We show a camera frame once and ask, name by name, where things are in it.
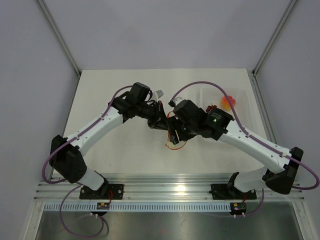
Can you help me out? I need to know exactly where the left aluminium frame post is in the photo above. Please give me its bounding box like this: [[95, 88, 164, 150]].
[[35, 0, 82, 79]]

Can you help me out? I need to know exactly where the red grape bunch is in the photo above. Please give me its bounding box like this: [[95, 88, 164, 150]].
[[205, 105, 217, 113]]

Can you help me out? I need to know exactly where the aluminium frame post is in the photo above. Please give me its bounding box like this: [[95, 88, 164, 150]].
[[252, 0, 300, 77], [35, 0, 82, 79]]

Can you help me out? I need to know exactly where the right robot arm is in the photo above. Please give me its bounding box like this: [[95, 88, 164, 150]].
[[170, 97, 303, 198]]

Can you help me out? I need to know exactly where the aluminium mounting rail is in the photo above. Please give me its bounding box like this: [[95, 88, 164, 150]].
[[33, 173, 306, 201]]

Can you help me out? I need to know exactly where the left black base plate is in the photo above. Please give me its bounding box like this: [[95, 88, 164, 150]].
[[79, 183, 124, 200]]

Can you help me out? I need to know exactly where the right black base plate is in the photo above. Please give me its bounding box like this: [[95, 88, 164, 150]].
[[209, 183, 257, 200]]

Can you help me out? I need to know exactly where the clear zip top bag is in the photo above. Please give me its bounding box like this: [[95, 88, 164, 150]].
[[165, 111, 188, 151]]

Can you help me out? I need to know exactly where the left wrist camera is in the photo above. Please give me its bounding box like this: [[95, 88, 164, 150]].
[[154, 89, 164, 99]]

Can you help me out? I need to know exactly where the white plastic basket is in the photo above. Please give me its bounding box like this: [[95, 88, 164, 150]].
[[198, 87, 256, 131]]

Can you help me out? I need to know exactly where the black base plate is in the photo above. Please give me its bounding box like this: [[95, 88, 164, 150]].
[[79, 183, 124, 200], [209, 183, 257, 200]]

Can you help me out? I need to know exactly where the purple cable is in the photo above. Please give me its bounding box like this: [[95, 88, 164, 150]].
[[41, 84, 111, 237], [169, 81, 320, 218]]

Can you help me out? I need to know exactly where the white slotted cable duct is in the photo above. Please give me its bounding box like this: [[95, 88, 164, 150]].
[[44, 202, 231, 213]]

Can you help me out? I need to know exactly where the peach fruit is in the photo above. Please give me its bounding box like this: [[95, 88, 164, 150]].
[[220, 95, 236, 111]]

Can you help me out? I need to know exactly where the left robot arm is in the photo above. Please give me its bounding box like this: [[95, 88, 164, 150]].
[[47, 82, 169, 199]]

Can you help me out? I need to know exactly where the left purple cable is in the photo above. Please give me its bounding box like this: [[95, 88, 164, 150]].
[[41, 84, 111, 237]]

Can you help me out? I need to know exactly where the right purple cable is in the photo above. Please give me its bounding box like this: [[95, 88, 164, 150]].
[[169, 81, 320, 218]]

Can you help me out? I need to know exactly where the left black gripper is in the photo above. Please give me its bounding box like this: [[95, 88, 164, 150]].
[[136, 100, 168, 131]]

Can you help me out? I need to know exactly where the right aluminium frame post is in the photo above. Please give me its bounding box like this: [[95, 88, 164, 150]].
[[252, 0, 300, 77]]

